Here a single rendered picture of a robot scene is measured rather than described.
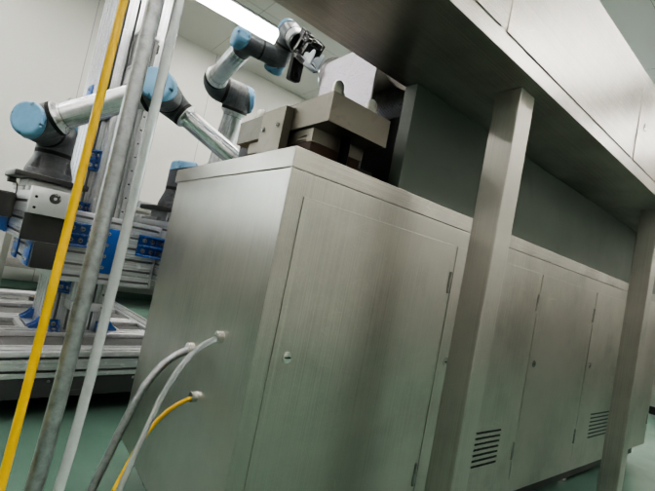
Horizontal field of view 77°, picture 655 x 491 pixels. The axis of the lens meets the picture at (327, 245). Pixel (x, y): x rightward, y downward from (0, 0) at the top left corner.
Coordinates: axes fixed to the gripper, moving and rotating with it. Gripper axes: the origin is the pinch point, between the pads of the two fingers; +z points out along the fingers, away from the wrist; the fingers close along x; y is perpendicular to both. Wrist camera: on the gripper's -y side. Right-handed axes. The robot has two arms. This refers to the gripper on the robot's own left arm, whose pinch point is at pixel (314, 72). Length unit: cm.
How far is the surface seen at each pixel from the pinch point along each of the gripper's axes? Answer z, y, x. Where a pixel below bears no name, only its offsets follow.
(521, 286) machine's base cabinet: 73, -11, 59
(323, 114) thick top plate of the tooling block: 56, 5, -24
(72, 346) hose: 95, -17, -60
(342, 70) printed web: 21.3, 8.3, -4.3
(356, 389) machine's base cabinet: 92, -34, -4
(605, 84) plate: 55, 43, 41
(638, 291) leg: 80, 5, 114
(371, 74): 33.9, 13.0, -4.3
